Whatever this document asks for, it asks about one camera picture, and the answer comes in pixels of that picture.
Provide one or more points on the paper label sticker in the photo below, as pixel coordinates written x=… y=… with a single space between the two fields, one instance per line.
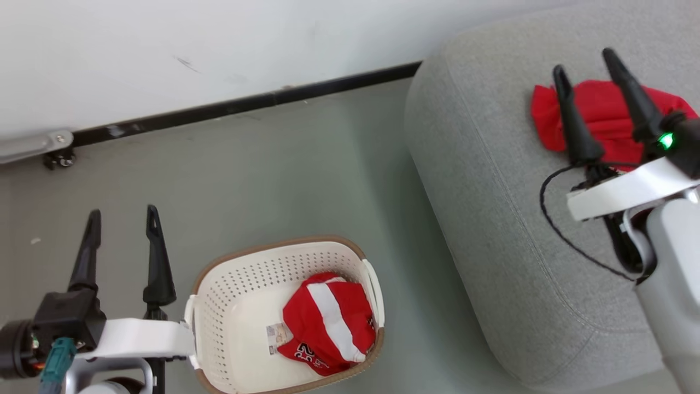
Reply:
x=278 y=336

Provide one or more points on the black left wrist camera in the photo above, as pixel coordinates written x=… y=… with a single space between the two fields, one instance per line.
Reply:
x=65 y=317

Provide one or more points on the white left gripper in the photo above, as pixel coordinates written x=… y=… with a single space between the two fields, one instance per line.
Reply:
x=142 y=336

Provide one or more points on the red cloth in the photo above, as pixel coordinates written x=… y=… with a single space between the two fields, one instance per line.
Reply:
x=607 y=115

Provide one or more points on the grey fabric sofa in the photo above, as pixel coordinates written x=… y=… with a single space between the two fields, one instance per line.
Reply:
x=492 y=191

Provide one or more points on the teal left camera connector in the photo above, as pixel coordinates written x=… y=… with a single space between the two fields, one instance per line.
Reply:
x=57 y=358

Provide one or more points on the silver metal corner bracket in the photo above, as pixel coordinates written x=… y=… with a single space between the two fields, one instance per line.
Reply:
x=33 y=145

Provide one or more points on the black baseboard strip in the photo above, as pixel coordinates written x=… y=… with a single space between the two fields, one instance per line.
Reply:
x=246 y=103

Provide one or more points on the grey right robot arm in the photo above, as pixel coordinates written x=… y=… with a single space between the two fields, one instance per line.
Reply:
x=675 y=284

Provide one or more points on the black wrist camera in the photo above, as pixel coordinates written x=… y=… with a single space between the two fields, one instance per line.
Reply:
x=686 y=142
x=65 y=317

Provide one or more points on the cream perforated laundry basket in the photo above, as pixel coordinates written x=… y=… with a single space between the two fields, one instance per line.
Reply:
x=240 y=317

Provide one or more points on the red jersey with white stripe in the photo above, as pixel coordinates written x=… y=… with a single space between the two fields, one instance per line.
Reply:
x=328 y=323

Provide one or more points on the small black caster wheel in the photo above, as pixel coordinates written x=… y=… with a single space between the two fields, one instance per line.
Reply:
x=60 y=158

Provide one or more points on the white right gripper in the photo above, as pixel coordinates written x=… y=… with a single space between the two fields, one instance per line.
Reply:
x=634 y=189

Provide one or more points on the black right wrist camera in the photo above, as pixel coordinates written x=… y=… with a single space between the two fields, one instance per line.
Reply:
x=686 y=142

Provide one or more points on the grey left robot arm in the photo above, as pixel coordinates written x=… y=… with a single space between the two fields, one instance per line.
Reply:
x=109 y=377

